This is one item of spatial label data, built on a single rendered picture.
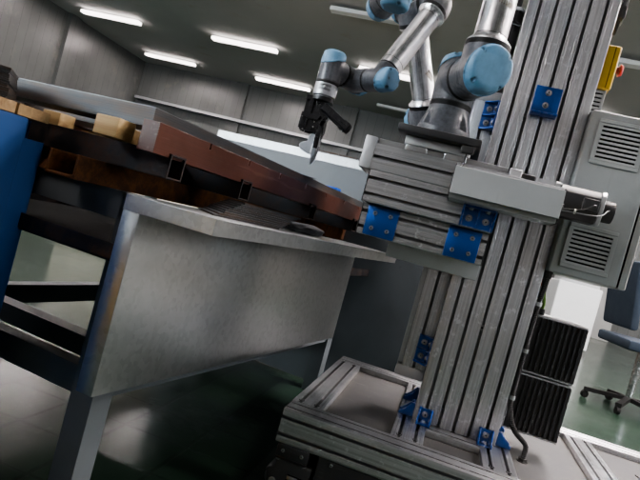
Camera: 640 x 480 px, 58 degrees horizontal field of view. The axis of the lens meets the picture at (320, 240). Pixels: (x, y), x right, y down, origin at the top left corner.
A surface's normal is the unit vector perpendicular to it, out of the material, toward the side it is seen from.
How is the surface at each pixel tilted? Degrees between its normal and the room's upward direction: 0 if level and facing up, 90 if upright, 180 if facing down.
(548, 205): 90
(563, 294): 90
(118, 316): 90
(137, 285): 90
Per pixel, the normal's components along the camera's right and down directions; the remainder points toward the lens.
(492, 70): 0.17, 0.21
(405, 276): -0.36, -0.07
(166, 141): 0.89, 0.26
